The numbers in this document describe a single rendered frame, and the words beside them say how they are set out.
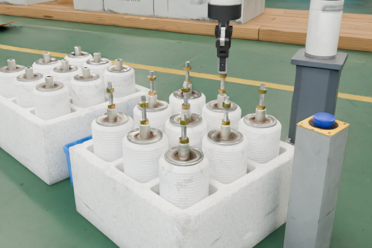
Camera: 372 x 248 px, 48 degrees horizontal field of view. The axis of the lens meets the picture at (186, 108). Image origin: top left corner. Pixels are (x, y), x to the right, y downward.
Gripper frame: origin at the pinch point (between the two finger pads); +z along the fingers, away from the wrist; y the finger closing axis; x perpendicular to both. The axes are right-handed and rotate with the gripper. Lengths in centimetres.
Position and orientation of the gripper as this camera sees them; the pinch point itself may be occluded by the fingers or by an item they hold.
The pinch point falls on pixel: (222, 64)
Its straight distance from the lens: 98.9
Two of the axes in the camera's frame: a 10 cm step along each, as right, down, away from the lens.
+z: 0.0, 9.3, 3.8
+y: 1.3, -3.7, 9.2
